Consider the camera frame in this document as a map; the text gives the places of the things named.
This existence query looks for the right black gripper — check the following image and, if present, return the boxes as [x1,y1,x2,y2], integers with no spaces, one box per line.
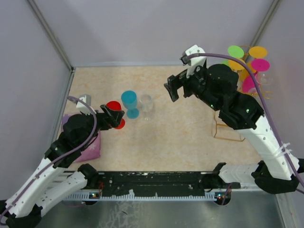
[164,62,222,112]

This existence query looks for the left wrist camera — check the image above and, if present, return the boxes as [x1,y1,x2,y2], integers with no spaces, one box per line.
[76,94,91,114]

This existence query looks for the purple printed cloth bag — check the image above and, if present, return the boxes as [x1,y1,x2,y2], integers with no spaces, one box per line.
[62,114,102,163]

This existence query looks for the blue plastic wine glass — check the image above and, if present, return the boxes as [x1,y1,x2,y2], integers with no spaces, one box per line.
[121,90,139,119]

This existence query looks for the orange wine glass back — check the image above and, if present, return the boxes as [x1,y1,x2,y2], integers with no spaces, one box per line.
[239,46,268,81]

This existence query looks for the green plastic wine glass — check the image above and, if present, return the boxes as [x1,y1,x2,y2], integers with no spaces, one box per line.
[228,45,245,58]

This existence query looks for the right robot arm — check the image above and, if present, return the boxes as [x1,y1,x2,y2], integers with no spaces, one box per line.
[164,64,303,194]

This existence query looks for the pink plastic wine glass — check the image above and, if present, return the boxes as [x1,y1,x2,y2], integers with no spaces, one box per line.
[241,58,270,94]

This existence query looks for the orange wine glass front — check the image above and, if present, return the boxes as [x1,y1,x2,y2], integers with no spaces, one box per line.
[228,58,246,71]

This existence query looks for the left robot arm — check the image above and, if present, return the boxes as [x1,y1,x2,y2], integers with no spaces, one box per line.
[0,105,124,228]

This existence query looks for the orange wine glass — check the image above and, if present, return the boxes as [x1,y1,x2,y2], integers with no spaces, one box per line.
[228,58,246,71]
[239,46,268,81]

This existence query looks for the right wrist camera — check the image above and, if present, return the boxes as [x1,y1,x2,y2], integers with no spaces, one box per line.
[180,44,207,78]

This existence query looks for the clear wine glass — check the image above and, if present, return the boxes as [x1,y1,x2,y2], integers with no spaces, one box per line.
[256,72,273,86]
[140,94,153,120]

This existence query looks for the white toothed cable duct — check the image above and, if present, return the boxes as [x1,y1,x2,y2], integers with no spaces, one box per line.
[64,190,217,202]

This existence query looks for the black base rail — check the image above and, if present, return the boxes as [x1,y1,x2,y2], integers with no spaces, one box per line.
[85,171,228,197]

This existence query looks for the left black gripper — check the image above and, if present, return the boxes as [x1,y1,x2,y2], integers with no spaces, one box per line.
[80,104,124,149]

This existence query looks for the red plastic wine glass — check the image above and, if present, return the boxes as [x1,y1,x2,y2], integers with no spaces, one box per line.
[105,101,126,130]

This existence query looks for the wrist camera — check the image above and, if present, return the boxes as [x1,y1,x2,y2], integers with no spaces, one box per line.
[76,94,91,114]
[180,44,207,78]

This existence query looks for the gold wire glass rack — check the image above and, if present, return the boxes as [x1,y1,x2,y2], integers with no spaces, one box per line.
[211,57,273,142]

